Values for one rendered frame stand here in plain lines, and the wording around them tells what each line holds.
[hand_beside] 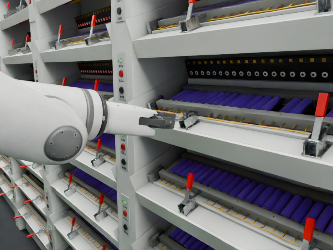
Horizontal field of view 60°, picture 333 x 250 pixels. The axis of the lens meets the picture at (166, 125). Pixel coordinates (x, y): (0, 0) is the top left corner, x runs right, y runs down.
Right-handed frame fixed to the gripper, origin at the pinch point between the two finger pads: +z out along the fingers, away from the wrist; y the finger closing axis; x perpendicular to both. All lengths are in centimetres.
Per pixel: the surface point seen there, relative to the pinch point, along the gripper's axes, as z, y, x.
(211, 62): 17.9, -5.2, 14.9
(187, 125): 5.9, 1.0, -0.6
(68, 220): 20, -82, -58
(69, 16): 13, -88, 36
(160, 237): 17.5, -14.7, -35.5
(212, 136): 5.9, 8.1, -1.7
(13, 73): 9, -158, 9
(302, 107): 15.8, 20.1, 5.9
